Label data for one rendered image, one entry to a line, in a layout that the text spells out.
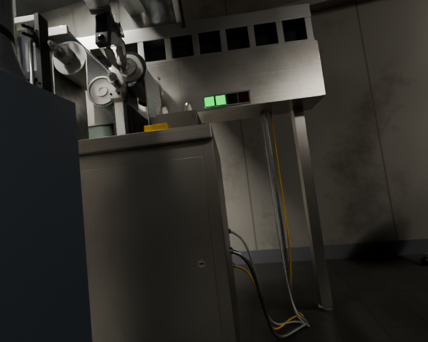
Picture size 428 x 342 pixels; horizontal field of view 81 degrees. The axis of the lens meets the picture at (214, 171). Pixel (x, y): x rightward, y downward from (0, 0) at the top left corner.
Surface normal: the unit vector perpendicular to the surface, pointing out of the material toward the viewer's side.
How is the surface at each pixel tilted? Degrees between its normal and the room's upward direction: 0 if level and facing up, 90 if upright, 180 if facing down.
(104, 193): 90
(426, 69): 90
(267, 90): 90
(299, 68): 90
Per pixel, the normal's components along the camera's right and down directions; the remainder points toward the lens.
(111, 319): -0.06, -0.07
